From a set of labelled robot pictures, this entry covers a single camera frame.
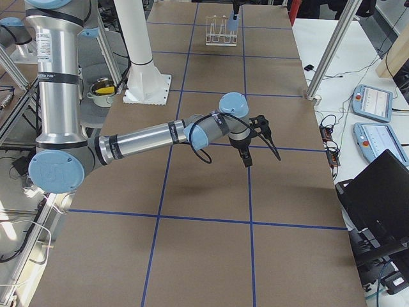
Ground white pot with lid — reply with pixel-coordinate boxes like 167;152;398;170
86;77;116;108

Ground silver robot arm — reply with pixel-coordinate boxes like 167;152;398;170
25;1;254;194

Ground black camera cable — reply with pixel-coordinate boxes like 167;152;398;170
187;110;282;164

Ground second robot arm grey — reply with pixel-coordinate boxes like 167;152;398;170
1;17;33;48

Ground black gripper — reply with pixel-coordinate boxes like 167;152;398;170
230;136;252;168

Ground aluminium frame post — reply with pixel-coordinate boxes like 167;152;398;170
305;0;362;106

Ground blue teach pendant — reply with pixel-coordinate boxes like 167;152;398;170
351;84;393;123
353;123;408;166

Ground blue teach pendant near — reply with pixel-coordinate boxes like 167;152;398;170
353;123;408;166

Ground orange black power strip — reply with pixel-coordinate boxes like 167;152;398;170
319;125;341;168

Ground white wire cup holder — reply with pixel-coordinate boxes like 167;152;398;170
205;15;238;47

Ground light blue plastic cup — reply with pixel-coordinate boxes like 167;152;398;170
227;11;238;31

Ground blue teach pendant far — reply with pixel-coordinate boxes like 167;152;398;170
351;84;393;123

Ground black laptop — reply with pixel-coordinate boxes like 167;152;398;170
336;150;408;255

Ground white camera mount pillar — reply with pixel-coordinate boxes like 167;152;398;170
114;0;172;106

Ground black gripper at holder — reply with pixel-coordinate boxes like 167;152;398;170
232;0;240;20

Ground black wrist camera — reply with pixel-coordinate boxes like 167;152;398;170
249;115;272;139

